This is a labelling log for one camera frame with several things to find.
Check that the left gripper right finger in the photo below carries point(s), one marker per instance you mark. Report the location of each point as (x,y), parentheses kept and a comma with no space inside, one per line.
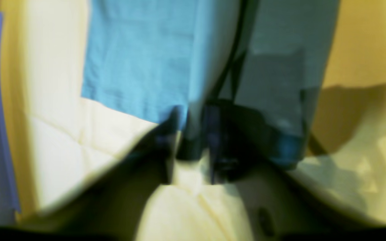
(279,207)

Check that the yellow table cloth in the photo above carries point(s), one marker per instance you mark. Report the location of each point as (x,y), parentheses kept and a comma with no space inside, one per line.
(60,141)

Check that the green T-shirt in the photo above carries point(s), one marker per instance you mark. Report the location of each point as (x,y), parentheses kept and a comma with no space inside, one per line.
(265,57)

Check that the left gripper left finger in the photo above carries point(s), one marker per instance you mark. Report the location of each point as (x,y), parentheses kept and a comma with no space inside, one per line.
(111,207)

